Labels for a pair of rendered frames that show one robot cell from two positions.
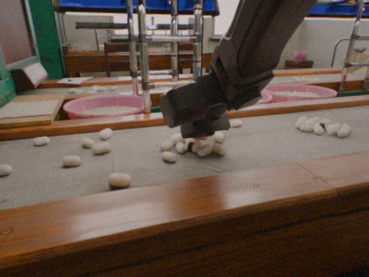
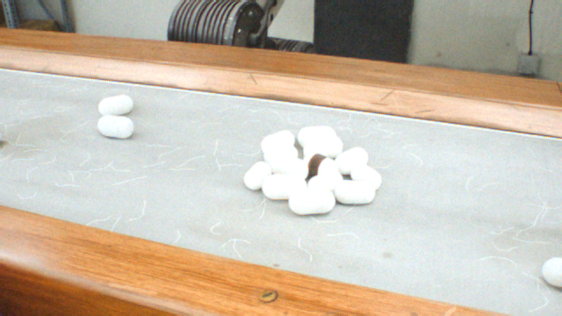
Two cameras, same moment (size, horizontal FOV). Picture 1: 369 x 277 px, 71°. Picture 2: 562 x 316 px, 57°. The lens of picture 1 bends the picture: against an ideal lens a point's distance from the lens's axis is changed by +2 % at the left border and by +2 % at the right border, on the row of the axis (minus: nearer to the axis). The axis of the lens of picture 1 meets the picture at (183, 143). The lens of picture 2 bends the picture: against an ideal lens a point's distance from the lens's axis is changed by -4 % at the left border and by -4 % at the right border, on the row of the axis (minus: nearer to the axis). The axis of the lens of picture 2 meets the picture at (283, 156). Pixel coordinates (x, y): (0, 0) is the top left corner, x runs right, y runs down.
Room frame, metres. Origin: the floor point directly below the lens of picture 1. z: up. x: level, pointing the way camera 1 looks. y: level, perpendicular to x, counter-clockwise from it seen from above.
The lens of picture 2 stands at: (0.98, -0.14, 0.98)
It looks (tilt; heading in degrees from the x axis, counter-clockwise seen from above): 28 degrees down; 215
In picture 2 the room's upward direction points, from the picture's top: straight up
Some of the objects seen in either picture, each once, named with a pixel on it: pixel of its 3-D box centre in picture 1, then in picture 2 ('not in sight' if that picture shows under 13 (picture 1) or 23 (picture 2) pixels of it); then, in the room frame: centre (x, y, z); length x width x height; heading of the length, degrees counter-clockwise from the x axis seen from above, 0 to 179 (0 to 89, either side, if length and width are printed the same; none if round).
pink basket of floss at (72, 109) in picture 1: (111, 117); not in sight; (0.81, 0.24, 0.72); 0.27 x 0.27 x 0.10
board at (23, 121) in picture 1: (31, 107); not in sight; (0.74, 0.45, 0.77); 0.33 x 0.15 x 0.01; 17
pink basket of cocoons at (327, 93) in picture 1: (296, 101); not in sight; (1.02, -0.45, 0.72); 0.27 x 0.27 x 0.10
